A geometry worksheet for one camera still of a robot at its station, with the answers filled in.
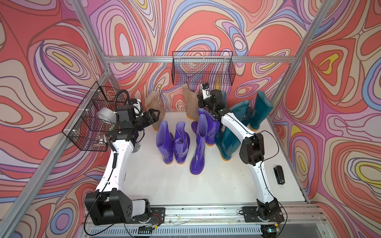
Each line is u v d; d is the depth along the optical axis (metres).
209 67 0.93
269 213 0.64
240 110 0.87
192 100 0.99
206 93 0.81
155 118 0.68
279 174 0.84
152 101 0.90
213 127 0.84
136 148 0.96
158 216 0.72
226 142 0.90
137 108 0.60
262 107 0.88
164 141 0.72
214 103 0.75
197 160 0.87
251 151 0.61
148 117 0.66
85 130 0.71
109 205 0.39
